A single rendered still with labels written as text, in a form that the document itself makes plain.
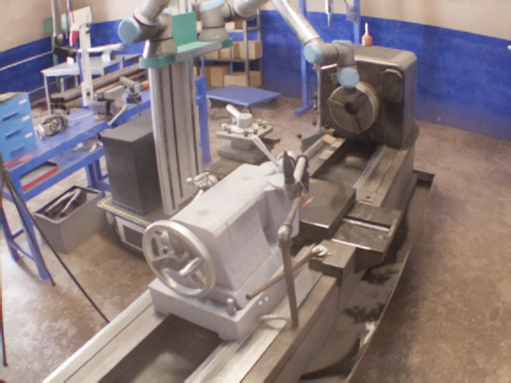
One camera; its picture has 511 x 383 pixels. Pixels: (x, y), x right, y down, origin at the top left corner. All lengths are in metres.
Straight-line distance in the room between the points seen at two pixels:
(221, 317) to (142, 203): 1.79
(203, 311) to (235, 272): 0.14
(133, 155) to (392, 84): 1.57
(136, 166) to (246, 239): 1.64
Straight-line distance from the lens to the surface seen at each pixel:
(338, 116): 2.29
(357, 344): 1.83
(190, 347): 1.40
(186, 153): 2.93
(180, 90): 2.80
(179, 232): 1.06
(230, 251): 1.17
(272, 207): 1.31
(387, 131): 2.45
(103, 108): 3.18
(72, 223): 3.29
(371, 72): 2.39
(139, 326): 1.34
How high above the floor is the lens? 1.75
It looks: 28 degrees down
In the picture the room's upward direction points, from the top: 3 degrees counter-clockwise
